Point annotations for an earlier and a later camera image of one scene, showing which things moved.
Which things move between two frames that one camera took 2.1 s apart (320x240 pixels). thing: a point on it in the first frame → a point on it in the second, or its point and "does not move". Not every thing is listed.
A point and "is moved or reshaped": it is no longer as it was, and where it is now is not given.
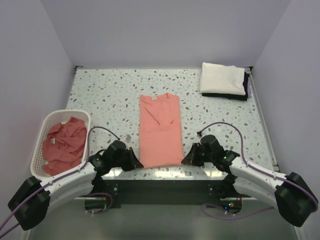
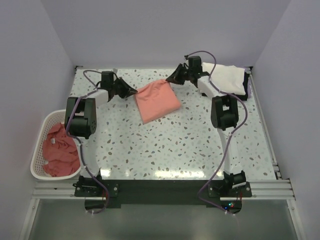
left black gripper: x=133 y=163 → x=128 y=91
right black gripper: x=191 y=158 → x=175 y=78
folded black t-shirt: x=240 y=97 does not move
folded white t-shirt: x=222 y=79 does not move
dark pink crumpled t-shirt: x=64 y=146 does not move
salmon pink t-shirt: x=160 y=134 is moved or reshaped
